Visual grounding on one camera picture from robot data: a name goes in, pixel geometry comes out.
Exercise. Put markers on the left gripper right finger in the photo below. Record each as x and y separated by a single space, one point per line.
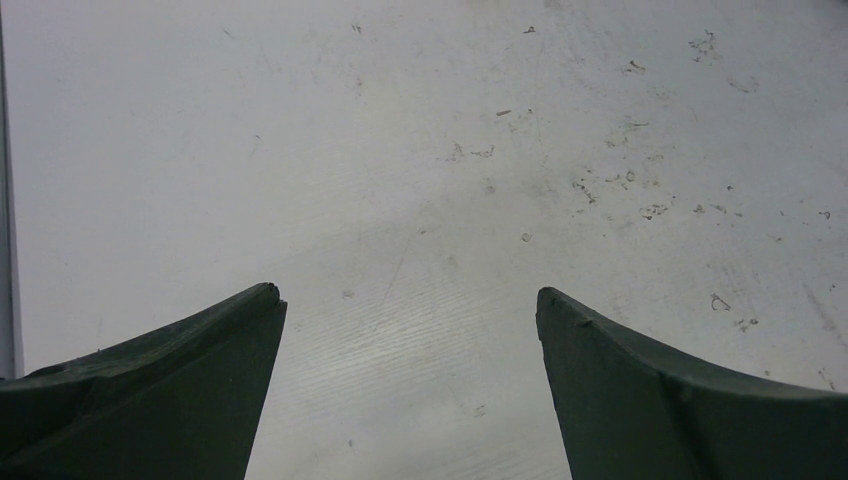
631 407

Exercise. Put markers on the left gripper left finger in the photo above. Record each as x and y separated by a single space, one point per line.
180 402

